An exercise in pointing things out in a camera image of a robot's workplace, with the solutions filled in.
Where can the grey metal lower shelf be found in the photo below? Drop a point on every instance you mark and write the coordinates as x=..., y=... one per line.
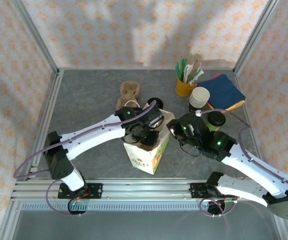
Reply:
x=143, y=225

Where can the yellow paper napkin stack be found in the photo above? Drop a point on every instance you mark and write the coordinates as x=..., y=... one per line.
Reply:
x=233, y=107

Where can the black plastic cup lid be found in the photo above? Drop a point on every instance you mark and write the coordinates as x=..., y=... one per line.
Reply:
x=217, y=118

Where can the green wrapped straw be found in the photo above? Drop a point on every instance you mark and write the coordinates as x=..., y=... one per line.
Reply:
x=184, y=67
x=178, y=71

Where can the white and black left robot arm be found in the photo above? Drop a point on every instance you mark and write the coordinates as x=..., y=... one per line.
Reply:
x=91, y=137

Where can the stack of white paper cups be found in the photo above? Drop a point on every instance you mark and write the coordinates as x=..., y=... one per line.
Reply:
x=200, y=96

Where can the aluminium frame post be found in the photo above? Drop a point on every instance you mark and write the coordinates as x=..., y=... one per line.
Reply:
x=255, y=37
x=38, y=40

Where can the white floral paper bag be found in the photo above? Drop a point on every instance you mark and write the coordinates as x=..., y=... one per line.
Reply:
x=143, y=160

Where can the white wrapped straw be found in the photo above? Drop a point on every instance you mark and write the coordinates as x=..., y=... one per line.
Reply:
x=197, y=74
x=189, y=72

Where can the yellow straw holder cup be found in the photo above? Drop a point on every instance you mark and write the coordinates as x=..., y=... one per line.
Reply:
x=183, y=88

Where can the pink paper napkin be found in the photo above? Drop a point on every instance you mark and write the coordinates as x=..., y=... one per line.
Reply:
x=217, y=75

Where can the stack of coloured napkins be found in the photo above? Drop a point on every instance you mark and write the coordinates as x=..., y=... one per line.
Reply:
x=228, y=91

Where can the brown wooden stirrer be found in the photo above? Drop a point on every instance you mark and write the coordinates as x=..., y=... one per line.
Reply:
x=191, y=62
x=196, y=62

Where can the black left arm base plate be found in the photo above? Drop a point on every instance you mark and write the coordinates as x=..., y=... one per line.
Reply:
x=96, y=191

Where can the aluminium frame rail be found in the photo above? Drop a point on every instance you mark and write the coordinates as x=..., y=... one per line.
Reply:
x=247, y=112
x=49, y=107

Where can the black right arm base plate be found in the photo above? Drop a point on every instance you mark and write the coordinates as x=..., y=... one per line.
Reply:
x=196, y=191

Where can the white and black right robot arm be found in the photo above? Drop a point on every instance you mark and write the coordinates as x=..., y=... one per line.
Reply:
x=253, y=167

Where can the wide aluminium mounting rail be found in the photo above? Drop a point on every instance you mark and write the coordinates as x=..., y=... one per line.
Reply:
x=146, y=190

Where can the brown pulp cup carrier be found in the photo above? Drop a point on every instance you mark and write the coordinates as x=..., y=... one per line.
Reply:
x=130, y=90

